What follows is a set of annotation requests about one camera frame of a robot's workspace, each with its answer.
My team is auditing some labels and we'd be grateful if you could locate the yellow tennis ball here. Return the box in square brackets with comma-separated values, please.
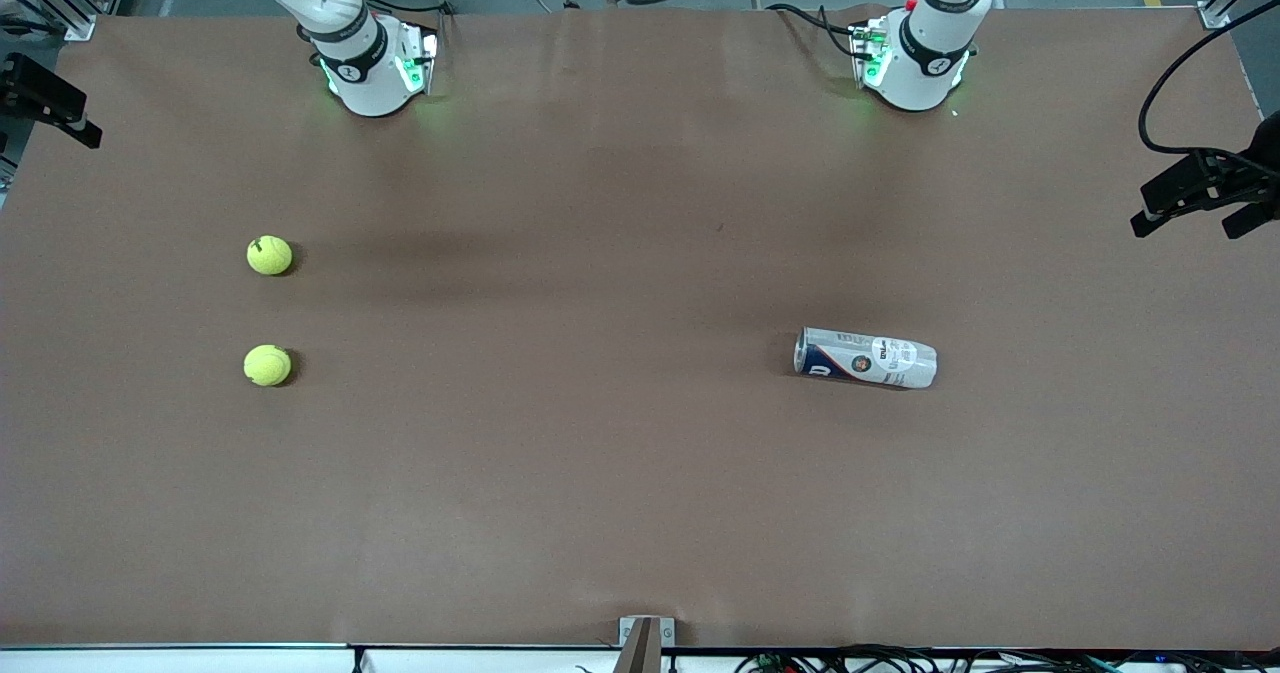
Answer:
[246, 235, 294, 277]
[243, 344, 293, 388]

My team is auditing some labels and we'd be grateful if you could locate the clear labelled tennis ball can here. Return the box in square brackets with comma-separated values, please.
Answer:
[793, 327, 939, 391]

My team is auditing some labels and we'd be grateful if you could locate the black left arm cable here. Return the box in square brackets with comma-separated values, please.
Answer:
[1137, 0, 1280, 169]

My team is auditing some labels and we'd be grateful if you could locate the black cable bundle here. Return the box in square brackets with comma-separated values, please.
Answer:
[735, 643, 1280, 673]

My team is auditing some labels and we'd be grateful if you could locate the white table edge rail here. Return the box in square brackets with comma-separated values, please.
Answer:
[0, 643, 1280, 673]

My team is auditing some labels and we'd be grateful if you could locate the metal bracket with post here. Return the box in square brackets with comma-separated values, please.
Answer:
[618, 615, 677, 673]

